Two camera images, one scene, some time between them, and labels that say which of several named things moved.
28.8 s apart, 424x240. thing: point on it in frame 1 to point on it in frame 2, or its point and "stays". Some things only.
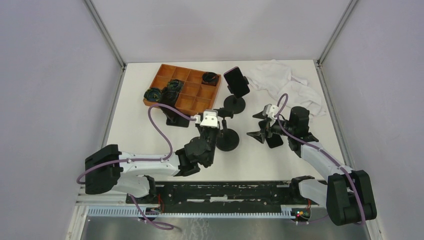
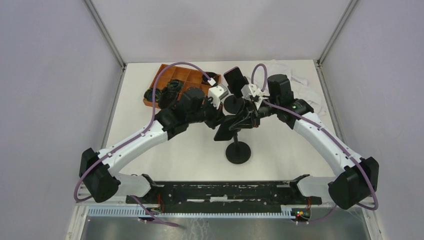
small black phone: [275, 140] to [224, 133]
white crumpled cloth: [276, 77] stays
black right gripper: [259, 135] to [249, 118]
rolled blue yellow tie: [152, 94] stays
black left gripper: [219, 132] to [218, 115]
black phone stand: [228, 139] to [238, 152]
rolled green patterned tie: [175, 85] stays
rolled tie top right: [209, 78] stays
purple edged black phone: [236, 82] stays
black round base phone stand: [237, 105] stays
